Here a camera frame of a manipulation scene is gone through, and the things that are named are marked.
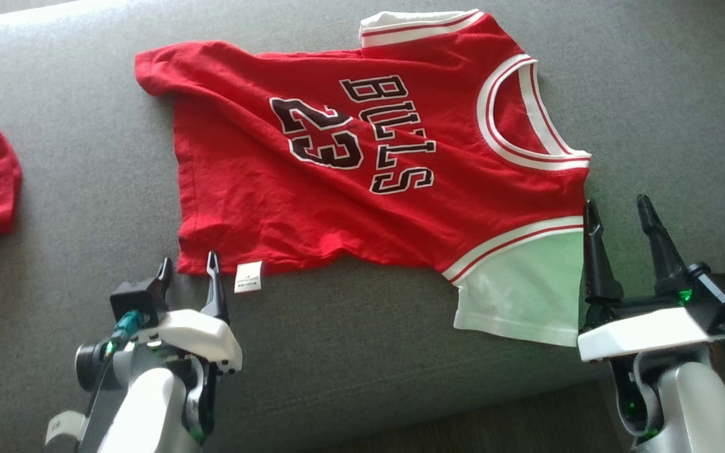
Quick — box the red Bulls jersey white trim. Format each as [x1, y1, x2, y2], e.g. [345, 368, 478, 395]
[134, 8, 592, 349]

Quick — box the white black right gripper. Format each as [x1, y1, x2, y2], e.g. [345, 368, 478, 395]
[577, 194, 725, 364]

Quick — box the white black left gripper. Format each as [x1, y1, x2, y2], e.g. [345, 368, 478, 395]
[75, 251, 244, 391]

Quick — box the teal left camera connector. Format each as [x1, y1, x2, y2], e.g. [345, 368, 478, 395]
[111, 310, 147, 354]

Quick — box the large grey sofa ottoman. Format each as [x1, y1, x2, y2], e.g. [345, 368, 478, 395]
[0, 0, 725, 453]

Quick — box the white cable label strip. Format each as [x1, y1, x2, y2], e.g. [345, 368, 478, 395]
[45, 410, 87, 445]

